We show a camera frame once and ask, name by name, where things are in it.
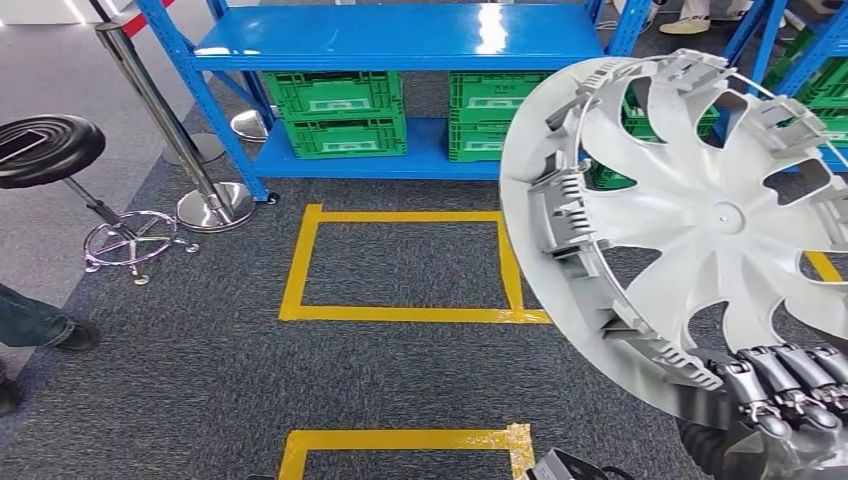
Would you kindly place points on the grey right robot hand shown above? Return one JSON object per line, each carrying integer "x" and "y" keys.
{"x": 795, "y": 411}

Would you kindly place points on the grey plastic wheel cover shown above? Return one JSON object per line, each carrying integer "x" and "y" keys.
{"x": 696, "y": 199}

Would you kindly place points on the yellow floor tape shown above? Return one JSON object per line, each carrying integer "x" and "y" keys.
{"x": 821, "y": 266}
{"x": 295, "y": 265}
{"x": 397, "y": 439}

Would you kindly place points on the person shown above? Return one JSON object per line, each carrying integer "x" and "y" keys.
{"x": 686, "y": 26}
{"x": 33, "y": 324}

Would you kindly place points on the chrome dome base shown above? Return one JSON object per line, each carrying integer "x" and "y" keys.
{"x": 248, "y": 126}

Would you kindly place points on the chrome stanchion with round base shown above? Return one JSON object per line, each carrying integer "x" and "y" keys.
{"x": 169, "y": 126}

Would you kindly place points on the short red barrier belt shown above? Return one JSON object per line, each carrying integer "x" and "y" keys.
{"x": 139, "y": 23}

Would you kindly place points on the black round stool seat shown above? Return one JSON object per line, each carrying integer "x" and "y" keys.
{"x": 66, "y": 152}

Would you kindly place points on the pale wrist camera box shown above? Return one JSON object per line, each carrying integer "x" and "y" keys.
{"x": 550, "y": 467}

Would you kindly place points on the black-topped barrier post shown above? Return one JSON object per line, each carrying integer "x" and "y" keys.
{"x": 208, "y": 149}

